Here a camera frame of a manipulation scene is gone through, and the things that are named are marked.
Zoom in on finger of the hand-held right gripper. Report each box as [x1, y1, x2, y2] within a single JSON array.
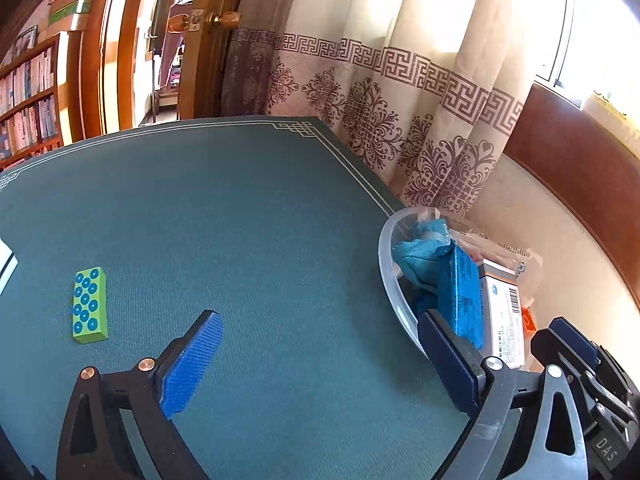
[[530, 316, 601, 381]]

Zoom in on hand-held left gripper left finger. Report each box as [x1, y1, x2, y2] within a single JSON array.
[[55, 309, 225, 480]]

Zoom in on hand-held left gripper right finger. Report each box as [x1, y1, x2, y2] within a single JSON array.
[[416, 308, 588, 480]]

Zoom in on blue foil packet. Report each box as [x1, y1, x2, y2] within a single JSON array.
[[435, 244, 485, 350]]

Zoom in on white barcode carton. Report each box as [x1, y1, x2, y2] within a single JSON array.
[[472, 260, 526, 368]]

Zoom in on clear plastic container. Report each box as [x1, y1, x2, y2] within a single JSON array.
[[377, 206, 546, 356]]

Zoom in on blue mesh drawstring bag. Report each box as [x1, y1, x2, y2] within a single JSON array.
[[392, 217, 453, 311]]

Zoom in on small orange box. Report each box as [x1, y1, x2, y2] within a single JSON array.
[[519, 305, 538, 341]]

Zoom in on green domino block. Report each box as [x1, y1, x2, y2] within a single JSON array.
[[71, 266, 109, 345]]

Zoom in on green table mat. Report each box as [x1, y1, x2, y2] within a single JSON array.
[[0, 116, 481, 480]]

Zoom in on white box with black band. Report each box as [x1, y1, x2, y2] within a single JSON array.
[[0, 240, 18, 293]]

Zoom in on wooden door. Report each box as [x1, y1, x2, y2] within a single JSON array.
[[177, 0, 251, 121]]

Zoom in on bright side window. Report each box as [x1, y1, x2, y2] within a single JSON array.
[[530, 0, 640, 111]]

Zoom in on wooden bookshelf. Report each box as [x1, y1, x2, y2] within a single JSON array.
[[0, 30, 68, 171]]

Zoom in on rows of shelved books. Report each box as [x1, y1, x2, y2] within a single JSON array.
[[0, 47, 58, 161]]

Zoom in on cream patterned curtain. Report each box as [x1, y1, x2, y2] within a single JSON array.
[[220, 0, 571, 221]]

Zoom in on brass wooden doorknob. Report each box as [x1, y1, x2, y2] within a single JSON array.
[[167, 7, 242, 33]]

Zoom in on green cardboard box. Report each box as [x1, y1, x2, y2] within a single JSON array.
[[49, 0, 93, 18]]

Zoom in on wooden door frame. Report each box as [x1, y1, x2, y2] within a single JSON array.
[[65, 0, 151, 141]]

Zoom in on photo frame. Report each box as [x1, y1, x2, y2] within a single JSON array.
[[12, 27, 38, 58]]

